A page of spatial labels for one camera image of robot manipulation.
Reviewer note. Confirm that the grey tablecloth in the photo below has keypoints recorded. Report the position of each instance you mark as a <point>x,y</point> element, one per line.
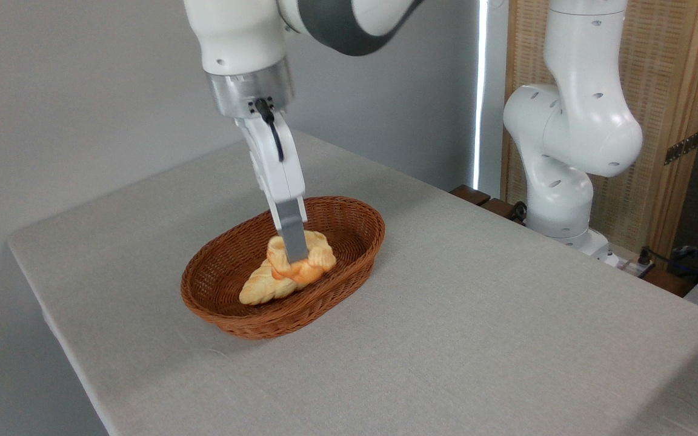
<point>476,339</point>

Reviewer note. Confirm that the dark metal screen hinge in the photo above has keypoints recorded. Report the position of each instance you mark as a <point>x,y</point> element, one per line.
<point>682,147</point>

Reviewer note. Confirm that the long braided bread loaf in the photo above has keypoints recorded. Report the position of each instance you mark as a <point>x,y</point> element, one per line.
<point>261,287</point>

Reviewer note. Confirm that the white power strip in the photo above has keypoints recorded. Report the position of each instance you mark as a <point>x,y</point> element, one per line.
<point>626,265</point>

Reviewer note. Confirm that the wooden rattan folding screen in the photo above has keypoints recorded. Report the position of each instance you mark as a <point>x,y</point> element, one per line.
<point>664,66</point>

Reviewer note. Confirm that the round orange croissant bread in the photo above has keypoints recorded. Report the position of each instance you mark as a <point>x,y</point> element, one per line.
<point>315,266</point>

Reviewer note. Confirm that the brown wicker oval basket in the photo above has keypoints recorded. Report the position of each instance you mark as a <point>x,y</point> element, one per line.
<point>228,272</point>

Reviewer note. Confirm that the black power plug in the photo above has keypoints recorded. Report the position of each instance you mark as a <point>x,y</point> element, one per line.
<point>644,256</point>

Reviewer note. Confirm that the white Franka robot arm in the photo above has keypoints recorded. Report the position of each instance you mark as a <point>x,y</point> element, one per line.
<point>585,121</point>

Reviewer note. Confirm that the dark brown wooden slat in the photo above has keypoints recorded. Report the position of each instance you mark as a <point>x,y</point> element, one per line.
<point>499,208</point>
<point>470,194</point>

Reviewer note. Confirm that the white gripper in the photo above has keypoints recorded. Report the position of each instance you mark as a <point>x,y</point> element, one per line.
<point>270,151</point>

